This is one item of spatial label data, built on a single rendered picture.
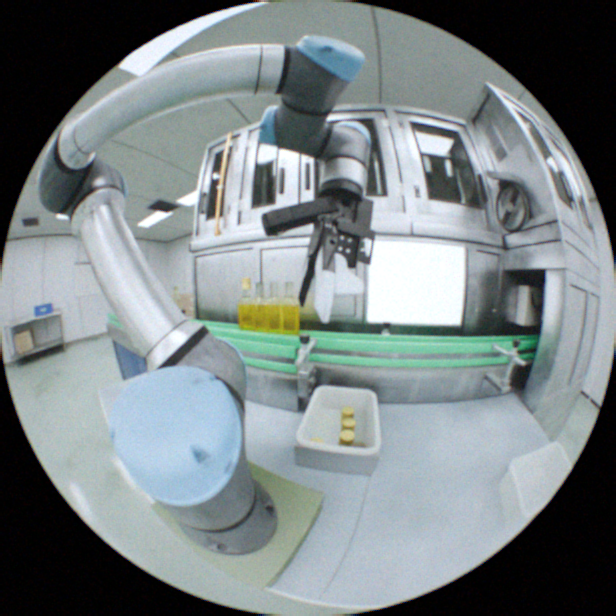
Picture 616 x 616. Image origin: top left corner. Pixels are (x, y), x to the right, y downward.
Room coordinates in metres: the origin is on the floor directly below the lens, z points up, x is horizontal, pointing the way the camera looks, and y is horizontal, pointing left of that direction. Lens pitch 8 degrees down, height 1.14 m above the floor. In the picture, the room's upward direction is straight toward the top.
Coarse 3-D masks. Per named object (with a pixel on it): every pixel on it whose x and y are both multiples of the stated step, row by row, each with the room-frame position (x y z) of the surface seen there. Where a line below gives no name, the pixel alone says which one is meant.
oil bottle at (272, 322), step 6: (270, 300) 0.60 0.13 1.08; (276, 300) 0.60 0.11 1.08; (270, 306) 0.60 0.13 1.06; (276, 306) 0.59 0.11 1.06; (270, 312) 0.60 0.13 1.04; (276, 312) 0.59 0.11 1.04; (270, 318) 0.60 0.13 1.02; (276, 318) 0.59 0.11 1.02; (270, 324) 0.60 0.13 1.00; (276, 324) 0.59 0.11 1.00; (270, 330) 0.60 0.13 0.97; (276, 330) 0.60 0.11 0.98
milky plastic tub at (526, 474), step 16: (544, 448) 0.01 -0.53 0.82; (560, 448) -0.05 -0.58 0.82; (512, 464) 0.05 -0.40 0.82; (528, 464) 0.02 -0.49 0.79; (544, 464) -0.03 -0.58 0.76; (560, 464) -0.09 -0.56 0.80; (512, 480) 0.02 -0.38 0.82; (528, 480) -0.02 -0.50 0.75; (544, 480) -0.08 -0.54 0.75; (560, 480) -0.13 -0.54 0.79; (512, 496) -0.02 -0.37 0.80; (528, 496) -0.06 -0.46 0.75; (544, 496) -0.12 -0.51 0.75; (512, 512) -0.05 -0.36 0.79; (528, 512) -0.09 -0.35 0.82
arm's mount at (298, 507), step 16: (256, 480) 0.16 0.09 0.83; (272, 480) 0.17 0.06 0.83; (288, 480) 0.17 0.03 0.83; (272, 496) 0.13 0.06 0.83; (288, 496) 0.14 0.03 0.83; (304, 496) 0.14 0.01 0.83; (320, 496) 0.14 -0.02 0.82; (160, 512) 0.04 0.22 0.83; (288, 512) 0.11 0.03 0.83; (304, 512) 0.11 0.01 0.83; (176, 528) 0.02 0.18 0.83; (288, 528) 0.08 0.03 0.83; (304, 528) 0.08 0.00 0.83; (192, 544) 0.01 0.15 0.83; (272, 544) 0.05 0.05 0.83; (288, 544) 0.05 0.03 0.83; (208, 560) -0.01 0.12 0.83; (224, 560) 0.00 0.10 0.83; (240, 560) 0.01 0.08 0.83; (256, 560) 0.01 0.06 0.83; (272, 560) 0.02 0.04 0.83; (288, 560) 0.02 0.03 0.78; (240, 576) -0.02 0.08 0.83; (256, 576) -0.02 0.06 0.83; (272, 576) -0.01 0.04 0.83
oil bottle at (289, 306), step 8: (280, 304) 0.59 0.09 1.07; (288, 304) 0.58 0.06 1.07; (296, 304) 0.60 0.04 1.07; (280, 312) 0.58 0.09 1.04; (288, 312) 0.58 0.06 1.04; (296, 312) 0.59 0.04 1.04; (280, 320) 0.59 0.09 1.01; (288, 320) 0.58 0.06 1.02; (296, 320) 0.59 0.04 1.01; (280, 328) 0.59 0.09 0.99; (288, 328) 0.58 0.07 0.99; (296, 328) 0.59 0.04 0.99
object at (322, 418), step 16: (320, 400) 0.44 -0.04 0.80; (336, 400) 0.44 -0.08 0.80; (352, 400) 0.42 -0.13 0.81; (368, 400) 0.41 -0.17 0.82; (304, 416) 0.33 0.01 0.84; (320, 416) 0.40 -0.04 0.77; (336, 416) 0.40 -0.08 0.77; (368, 416) 0.37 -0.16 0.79; (304, 432) 0.29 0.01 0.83; (320, 432) 0.34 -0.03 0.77; (336, 432) 0.34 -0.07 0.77; (368, 432) 0.31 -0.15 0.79; (320, 448) 0.24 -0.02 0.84; (336, 448) 0.23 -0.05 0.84; (352, 448) 0.23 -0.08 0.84; (368, 448) 0.22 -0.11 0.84
